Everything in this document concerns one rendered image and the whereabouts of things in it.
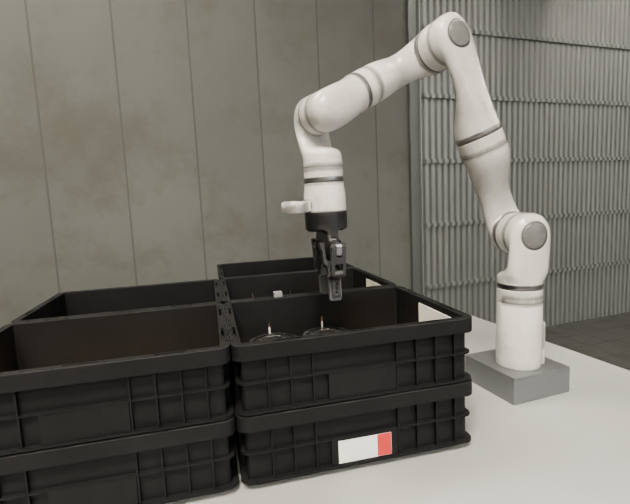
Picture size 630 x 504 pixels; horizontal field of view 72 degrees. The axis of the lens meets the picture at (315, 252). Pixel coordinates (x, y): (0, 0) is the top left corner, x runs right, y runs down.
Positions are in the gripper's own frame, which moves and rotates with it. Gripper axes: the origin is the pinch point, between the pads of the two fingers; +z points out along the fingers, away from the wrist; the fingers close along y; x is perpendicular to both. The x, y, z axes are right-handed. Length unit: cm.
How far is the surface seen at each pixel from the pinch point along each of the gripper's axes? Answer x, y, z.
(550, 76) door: -251, 213, -99
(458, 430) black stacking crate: -17.7, -12.9, 24.4
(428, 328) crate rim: -11.9, -13.9, 5.3
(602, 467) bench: -35, -25, 28
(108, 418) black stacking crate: 36.4, -12.4, 11.7
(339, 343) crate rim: 3.1, -13.6, 5.6
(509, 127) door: -211, 210, -61
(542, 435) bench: -33.5, -14.6, 27.7
